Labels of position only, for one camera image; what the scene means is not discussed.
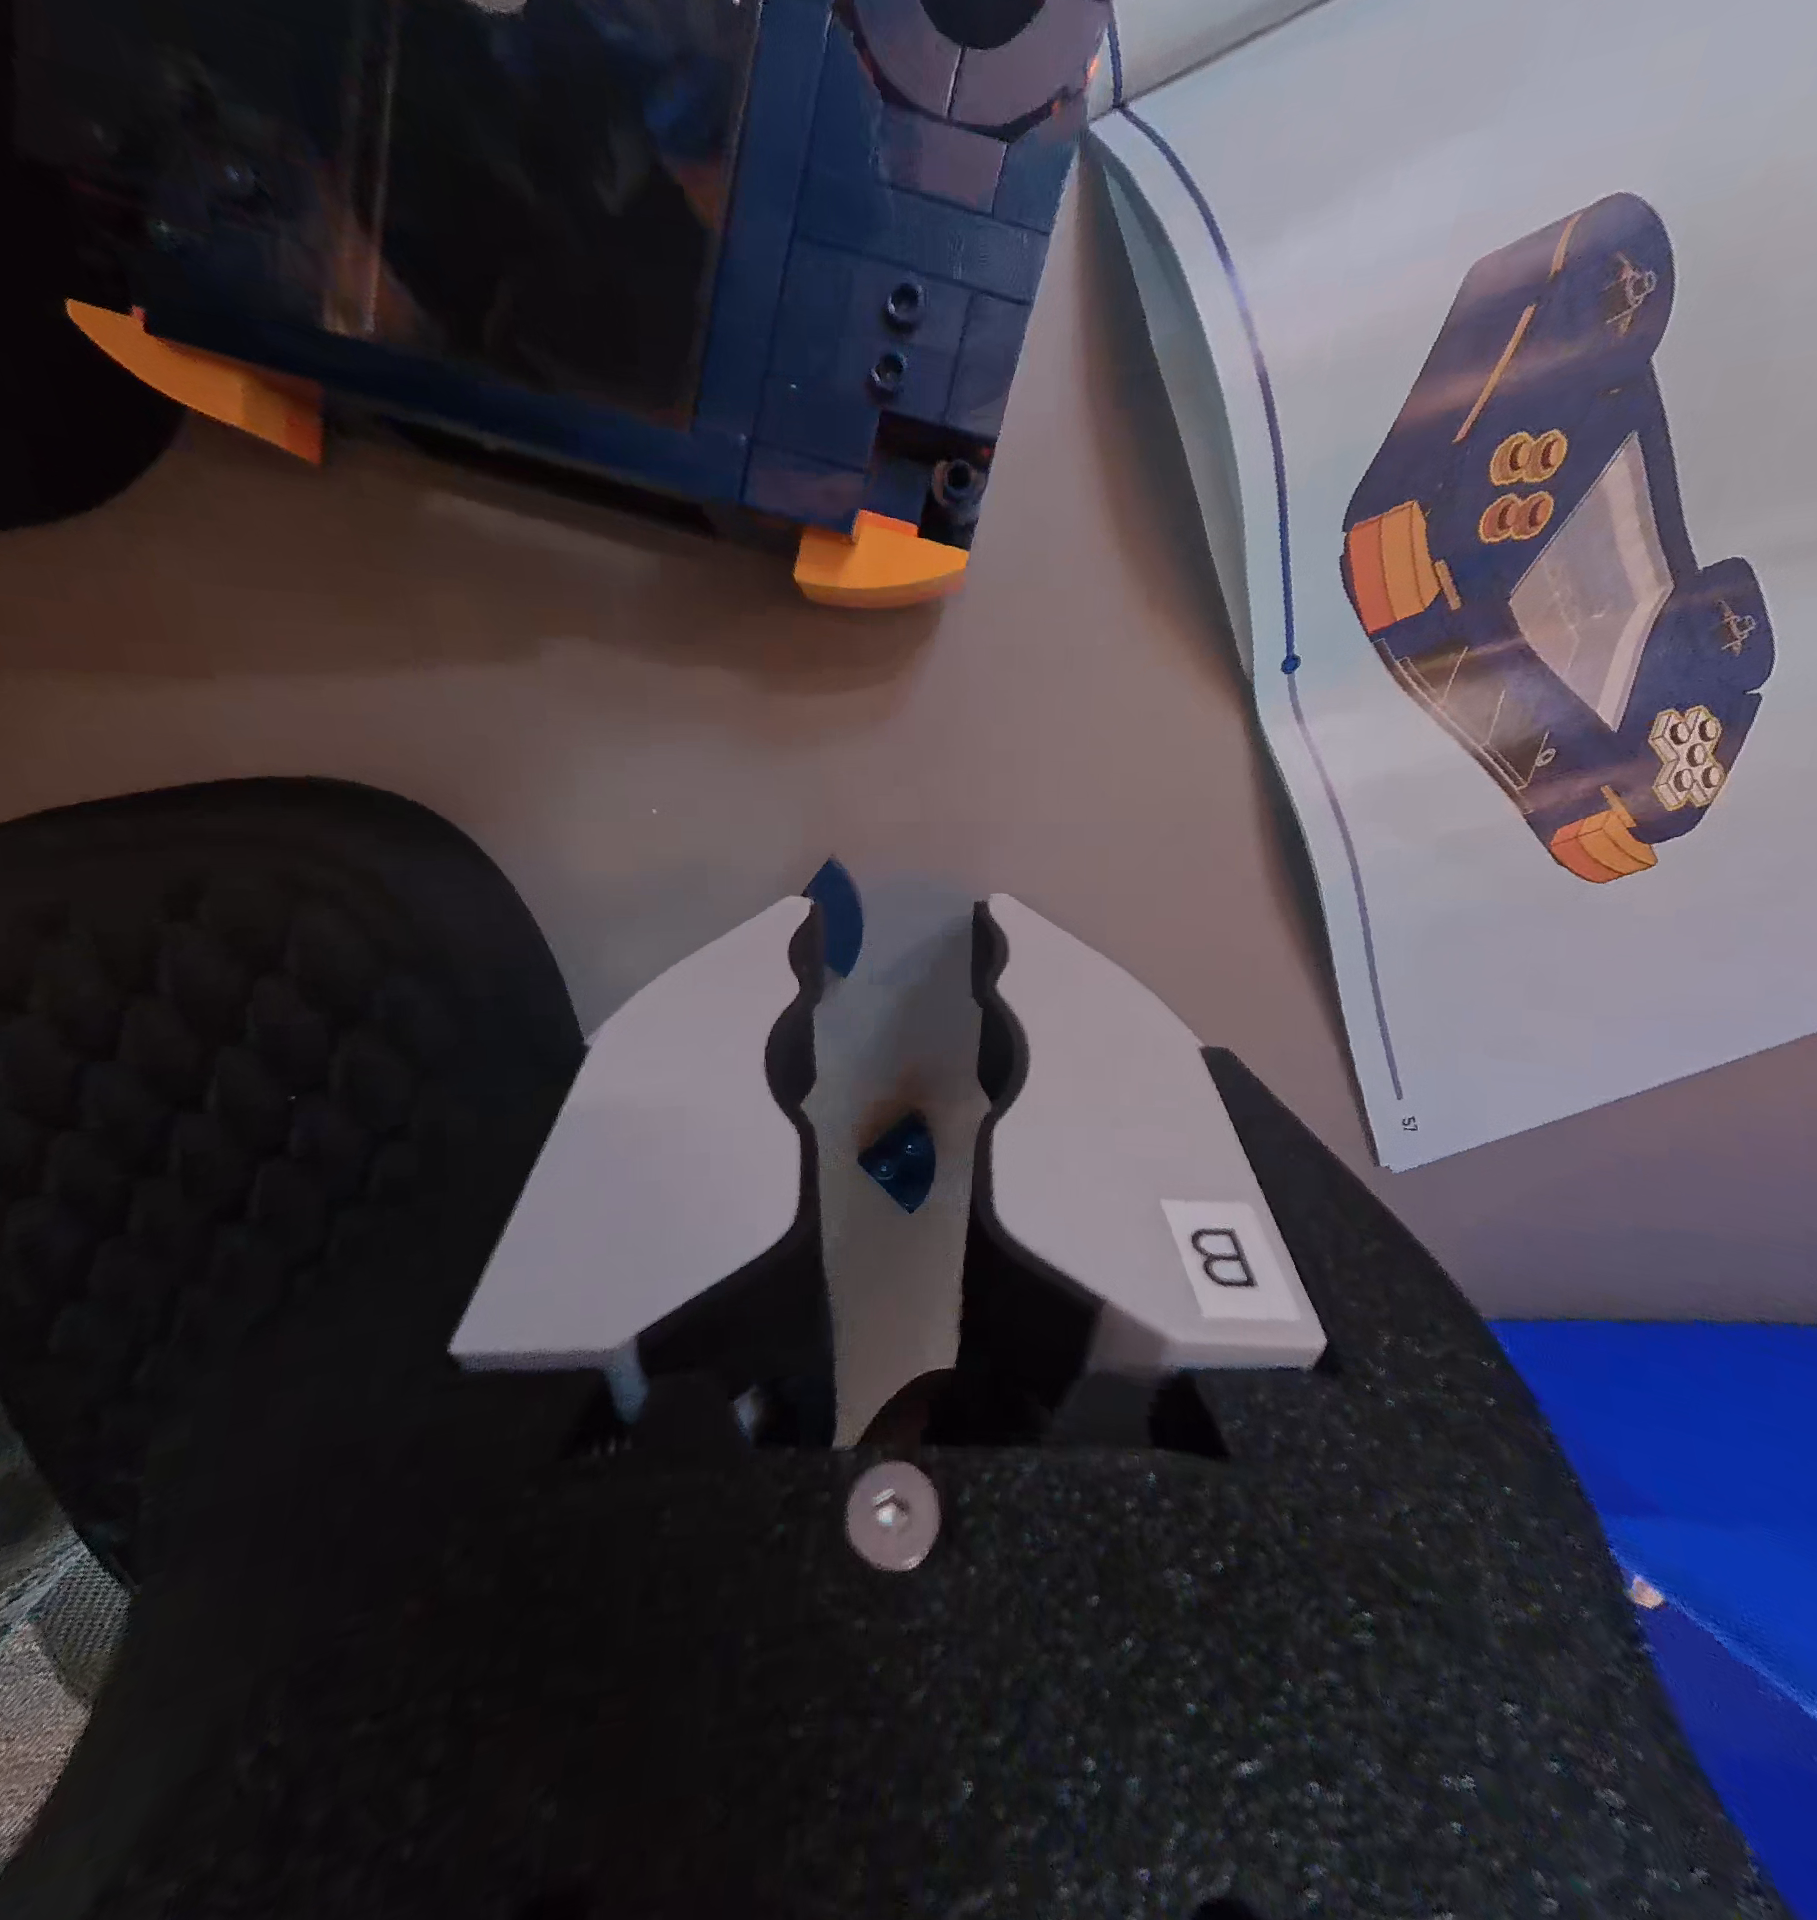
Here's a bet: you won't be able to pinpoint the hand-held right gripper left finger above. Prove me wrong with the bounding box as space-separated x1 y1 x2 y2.
451 895 838 1423

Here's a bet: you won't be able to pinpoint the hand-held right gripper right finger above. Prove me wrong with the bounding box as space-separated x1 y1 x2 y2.
968 892 1329 1381

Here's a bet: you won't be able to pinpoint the small dark blue brick piece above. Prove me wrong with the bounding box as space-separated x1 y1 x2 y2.
857 1107 937 1214

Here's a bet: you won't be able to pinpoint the blue quarter round brick piece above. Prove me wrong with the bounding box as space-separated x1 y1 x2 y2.
803 858 867 977

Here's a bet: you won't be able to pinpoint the black quilted object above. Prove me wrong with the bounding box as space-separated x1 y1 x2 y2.
0 775 586 1591

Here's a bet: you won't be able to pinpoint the blue glossy packaging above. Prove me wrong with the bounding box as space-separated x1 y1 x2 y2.
1485 1316 1817 1920

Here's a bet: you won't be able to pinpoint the grey denim pants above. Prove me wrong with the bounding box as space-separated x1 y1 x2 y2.
0 1305 152 1920

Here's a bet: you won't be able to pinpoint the blue and orange brick model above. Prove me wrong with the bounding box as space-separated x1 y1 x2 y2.
9 0 1123 612

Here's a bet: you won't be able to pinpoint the black rounded object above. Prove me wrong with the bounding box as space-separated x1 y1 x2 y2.
0 0 190 535

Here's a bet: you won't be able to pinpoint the white instruction booklet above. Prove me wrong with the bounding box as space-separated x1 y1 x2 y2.
1082 0 1817 1175

